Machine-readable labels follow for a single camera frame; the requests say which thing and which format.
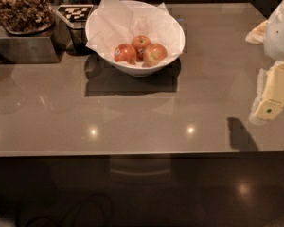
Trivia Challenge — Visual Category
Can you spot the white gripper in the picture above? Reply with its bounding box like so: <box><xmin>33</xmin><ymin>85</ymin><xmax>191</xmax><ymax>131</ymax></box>
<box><xmin>245</xmin><ymin>0</ymin><xmax>284</xmax><ymax>121</ymax></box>

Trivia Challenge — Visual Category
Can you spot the middle back red apple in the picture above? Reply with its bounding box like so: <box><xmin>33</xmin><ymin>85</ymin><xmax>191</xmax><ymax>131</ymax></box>
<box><xmin>132</xmin><ymin>35</ymin><xmax>151</xmax><ymax>60</ymax></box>

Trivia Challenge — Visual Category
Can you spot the left red apple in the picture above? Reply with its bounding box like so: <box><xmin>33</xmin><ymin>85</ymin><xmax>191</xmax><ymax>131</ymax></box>
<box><xmin>114</xmin><ymin>44</ymin><xmax>137</xmax><ymax>65</ymax></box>

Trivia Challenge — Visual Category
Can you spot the white ceramic bowl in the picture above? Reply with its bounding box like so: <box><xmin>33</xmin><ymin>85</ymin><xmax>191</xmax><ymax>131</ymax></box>
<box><xmin>84</xmin><ymin>0</ymin><xmax>186</xmax><ymax>78</ymax></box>

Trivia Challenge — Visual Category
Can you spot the white paper liner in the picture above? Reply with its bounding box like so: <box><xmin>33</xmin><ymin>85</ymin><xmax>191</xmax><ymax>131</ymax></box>
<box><xmin>85</xmin><ymin>0</ymin><xmax>185</xmax><ymax>66</ymax></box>

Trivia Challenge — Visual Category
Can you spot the black container with marker tag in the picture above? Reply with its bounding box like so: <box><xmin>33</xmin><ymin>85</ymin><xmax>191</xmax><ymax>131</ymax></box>
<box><xmin>56</xmin><ymin>4</ymin><xmax>93</xmax><ymax>55</ymax></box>

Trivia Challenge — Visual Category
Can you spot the stainless steel box stand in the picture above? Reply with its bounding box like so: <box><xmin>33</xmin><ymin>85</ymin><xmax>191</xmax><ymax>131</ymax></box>
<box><xmin>0</xmin><ymin>18</ymin><xmax>70</xmax><ymax>64</ymax></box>

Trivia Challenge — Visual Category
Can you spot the glass jar of nuts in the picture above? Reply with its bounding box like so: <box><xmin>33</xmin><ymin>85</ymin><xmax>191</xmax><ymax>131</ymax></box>
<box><xmin>0</xmin><ymin>0</ymin><xmax>55</xmax><ymax>35</ymax></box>

